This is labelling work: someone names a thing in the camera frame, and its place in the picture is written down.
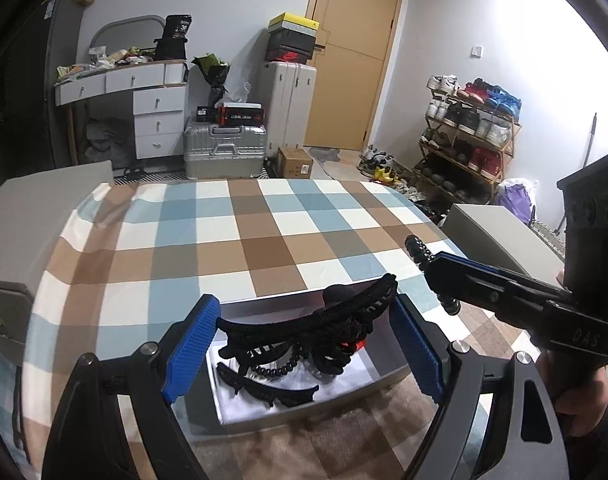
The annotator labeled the flower bouquet in black wrap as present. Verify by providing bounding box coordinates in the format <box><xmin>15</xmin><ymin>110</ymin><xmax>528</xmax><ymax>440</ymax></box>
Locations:
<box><xmin>191</xmin><ymin>52</ymin><xmax>233</xmax><ymax>109</ymax></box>

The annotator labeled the clear plastic bag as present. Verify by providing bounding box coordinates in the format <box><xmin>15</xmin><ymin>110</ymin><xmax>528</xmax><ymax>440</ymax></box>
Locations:
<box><xmin>228</xmin><ymin>81</ymin><xmax>255</xmax><ymax>107</ymax></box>

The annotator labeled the desk clutter pile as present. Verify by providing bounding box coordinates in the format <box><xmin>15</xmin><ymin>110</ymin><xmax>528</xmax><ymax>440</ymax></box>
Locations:
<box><xmin>56</xmin><ymin>45</ymin><xmax>159</xmax><ymax>82</ymax></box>

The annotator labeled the large black hair claw clip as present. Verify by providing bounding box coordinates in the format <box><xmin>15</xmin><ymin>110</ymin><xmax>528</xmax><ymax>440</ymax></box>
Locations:
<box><xmin>218</xmin><ymin>273</ymin><xmax>401</xmax><ymax>362</ymax></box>

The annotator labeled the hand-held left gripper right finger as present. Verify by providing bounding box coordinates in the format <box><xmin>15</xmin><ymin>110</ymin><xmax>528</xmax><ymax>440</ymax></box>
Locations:
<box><xmin>390</xmin><ymin>294</ymin><xmax>570</xmax><ymax>480</ymax></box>

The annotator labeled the black shoe box red logo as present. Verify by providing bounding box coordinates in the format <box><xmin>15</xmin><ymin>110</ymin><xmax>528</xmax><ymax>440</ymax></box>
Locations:
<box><xmin>264</xmin><ymin>45</ymin><xmax>315</xmax><ymax>65</ymax></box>

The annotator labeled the cream hard suitcase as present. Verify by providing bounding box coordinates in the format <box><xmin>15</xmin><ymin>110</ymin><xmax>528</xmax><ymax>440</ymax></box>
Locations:
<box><xmin>256</xmin><ymin>61</ymin><xmax>319</xmax><ymax>159</ymax></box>

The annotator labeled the slim black hair claw clip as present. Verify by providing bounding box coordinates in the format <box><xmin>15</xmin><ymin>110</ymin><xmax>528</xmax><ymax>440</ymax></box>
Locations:
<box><xmin>215</xmin><ymin>360</ymin><xmax>321</xmax><ymax>409</ymax></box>

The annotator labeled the grey floor rug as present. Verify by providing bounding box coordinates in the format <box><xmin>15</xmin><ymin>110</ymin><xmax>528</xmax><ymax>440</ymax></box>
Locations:
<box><xmin>311</xmin><ymin>145</ymin><xmax>365</xmax><ymax>177</ymax></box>

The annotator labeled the purple bag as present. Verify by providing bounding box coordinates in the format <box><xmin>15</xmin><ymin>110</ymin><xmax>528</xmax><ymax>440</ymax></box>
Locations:
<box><xmin>496</xmin><ymin>177</ymin><xmax>535</xmax><ymax>227</ymax></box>

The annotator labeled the wooden door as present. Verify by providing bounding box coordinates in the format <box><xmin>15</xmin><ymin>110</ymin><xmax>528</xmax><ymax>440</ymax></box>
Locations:
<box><xmin>304</xmin><ymin>0</ymin><xmax>407</xmax><ymax>152</ymax></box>

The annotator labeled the grey padded bed side panel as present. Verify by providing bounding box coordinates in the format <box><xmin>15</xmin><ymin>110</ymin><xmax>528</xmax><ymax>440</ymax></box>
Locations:
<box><xmin>0</xmin><ymin>160</ymin><xmax>116</xmax><ymax>367</ymax></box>
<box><xmin>442</xmin><ymin>203</ymin><xmax>568</xmax><ymax>292</ymax></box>

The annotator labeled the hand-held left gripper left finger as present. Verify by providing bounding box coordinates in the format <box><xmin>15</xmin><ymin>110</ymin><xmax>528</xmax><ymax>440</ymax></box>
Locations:
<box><xmin>41</xmin><ymin>294</ymin><xmax>221</xmax><ymax>480</ymax></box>

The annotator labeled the grey arched mirror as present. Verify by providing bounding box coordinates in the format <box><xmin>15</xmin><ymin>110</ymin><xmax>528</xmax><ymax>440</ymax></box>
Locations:
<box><xmin>90</xmin><ymin>14</ymin><xmax>167</xmax><ymax>62</ymax></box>

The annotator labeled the silver hard suitcase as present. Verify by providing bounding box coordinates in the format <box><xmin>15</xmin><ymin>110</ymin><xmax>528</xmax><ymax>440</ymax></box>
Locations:
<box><xmin>182</xmin><ymin>116</ymin><xmax>269</xmax><ymax>181</ymax></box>

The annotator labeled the black and red box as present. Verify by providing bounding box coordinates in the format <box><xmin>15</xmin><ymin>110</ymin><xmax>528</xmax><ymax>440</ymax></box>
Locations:
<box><xmin>216</xmin><ymin>101</ymin><xmax>265</xmax><ymax>127</ymax></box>

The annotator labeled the small black hair claw clip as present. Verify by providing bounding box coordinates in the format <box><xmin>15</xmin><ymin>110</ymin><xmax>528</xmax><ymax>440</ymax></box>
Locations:
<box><xmin>304</xmin><ymin>329</ymin><xmax>365</xmax><ymax>387</ymax></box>

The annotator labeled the grey storage box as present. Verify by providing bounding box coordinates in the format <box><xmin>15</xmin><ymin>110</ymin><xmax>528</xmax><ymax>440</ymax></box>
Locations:
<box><xmin>204</xmin><ymin>287</ymin><xmax>421</xmax><ymax>429</ymax></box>

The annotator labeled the grey stick handle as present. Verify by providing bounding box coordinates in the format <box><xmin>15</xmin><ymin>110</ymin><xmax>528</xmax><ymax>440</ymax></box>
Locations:
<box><xmin>580</xmin><ymin>112</ymin><xmax>598</xmax><ymax>172</ymax></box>

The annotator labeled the yellow and grey shoe box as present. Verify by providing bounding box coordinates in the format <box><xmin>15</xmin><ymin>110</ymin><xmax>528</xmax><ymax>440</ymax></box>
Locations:
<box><xmin>268</xmin><ymin>12</ymin><xmax>320</xmax><ymax>37</ymax></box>

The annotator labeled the grey bag under desk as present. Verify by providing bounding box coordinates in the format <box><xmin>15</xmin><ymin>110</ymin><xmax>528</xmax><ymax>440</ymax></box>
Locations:
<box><xmin>83</xmin><ymin>116</ymin><xmax>136</xmax><ymax>162</ymax></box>

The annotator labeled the person's right forearm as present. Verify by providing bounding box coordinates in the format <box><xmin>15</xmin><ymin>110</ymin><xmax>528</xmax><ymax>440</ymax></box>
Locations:
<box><xmin>558</xmin><ymin>402</ymin><xmax>608</xmax><ymax>480</ymax></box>

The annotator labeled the pile of shoes on floor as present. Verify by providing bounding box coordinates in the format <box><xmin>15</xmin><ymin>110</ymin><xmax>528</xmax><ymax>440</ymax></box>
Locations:
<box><xmin>356</xmin><ymin>144</ymin><xmax>437</xmax><ymax>223</ymax></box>

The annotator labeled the black spiral hair tie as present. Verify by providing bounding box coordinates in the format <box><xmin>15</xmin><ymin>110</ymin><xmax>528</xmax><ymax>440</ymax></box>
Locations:
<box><xmin>405</xmin><ymin>234</ymin><xmax>463</xmax><ymax>317</ymax></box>
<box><xmin>253</xmin><ymin>349</ymin><xmax>305</xmax><ymax>382</ymax></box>

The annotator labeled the white desk with drawers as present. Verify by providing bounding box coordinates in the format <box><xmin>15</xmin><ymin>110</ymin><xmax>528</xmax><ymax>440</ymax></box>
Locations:
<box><xmin>54</xmin><ymin>57</ymin><xmax>191</xmax><ymax>162</ymax></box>

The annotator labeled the wooden shoe rack with shoes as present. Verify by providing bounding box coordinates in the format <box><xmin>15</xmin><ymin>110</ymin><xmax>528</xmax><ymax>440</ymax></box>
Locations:
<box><xmin>418</xmin><ymin>75</ymin><xmax>522</xmax><ymax>203</ymax></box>

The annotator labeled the plain black shoe box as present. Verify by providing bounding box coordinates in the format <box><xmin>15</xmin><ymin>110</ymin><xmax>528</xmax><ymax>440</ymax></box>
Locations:
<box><xmin>266</xmin><ymin>27</ymin><xmax>318</xmax><ymax>52</ymax></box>

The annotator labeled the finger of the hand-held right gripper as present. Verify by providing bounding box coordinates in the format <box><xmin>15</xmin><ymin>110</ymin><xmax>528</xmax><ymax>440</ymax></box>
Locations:
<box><xmin>429</xmin><ymin>252</ymin><xmax>573</xmax><ymax>295</ymax></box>
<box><xmin>424</xmin><ymin>259</ymin><xmax>552</xmax><ymax>332</ymax></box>

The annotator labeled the black bag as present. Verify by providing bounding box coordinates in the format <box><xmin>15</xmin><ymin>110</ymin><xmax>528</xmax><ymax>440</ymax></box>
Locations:
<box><xmin>153</xmin><ymin>13</ymin><xmax>193</xmax><ymax>62</ymax></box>

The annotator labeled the brown cardboard box with label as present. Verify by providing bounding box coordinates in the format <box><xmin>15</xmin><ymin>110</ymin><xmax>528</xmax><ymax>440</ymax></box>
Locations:
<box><xmin>276</xmin><ymin>146</ymin><xmax>315</xmax><ymax>180</ymax></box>

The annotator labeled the person's right hand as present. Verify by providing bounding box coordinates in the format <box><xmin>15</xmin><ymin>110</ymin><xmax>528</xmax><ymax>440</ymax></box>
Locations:
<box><xmin>536</xmin><ymin>351</ymin><xmax>608</xmax><ymax>431</ymax></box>

